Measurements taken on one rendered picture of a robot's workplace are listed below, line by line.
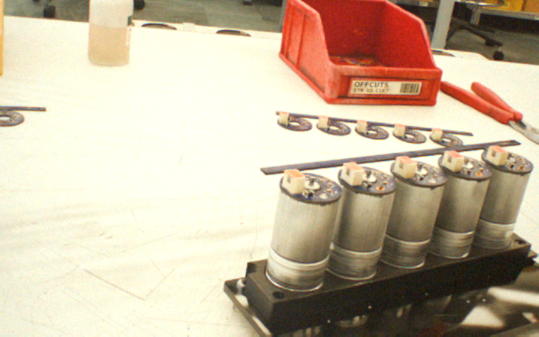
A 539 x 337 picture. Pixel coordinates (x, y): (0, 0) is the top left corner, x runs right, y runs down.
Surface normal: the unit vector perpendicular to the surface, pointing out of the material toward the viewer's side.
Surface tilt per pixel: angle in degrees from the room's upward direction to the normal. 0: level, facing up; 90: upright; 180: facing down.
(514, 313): 0
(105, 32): 90
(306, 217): 90
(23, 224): 0
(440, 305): 0
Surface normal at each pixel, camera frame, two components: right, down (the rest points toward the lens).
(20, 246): 0.14, -0.90
